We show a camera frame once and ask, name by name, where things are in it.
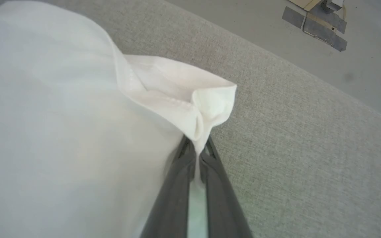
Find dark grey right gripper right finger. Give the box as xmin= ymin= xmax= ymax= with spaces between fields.
xmin=199 ymin=136 xmax=254 ymax=238

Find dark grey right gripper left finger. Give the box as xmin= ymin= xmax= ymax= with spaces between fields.
xmin=140 ymin=136 xmax=197 ymax=238

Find white garment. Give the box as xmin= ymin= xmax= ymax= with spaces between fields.
xmin=0 ymin=0 xmax=237 ymax=238

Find grey tape floor marks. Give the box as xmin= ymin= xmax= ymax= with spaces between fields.
xmin=282 ymin=5 xmax=348 ymax=52

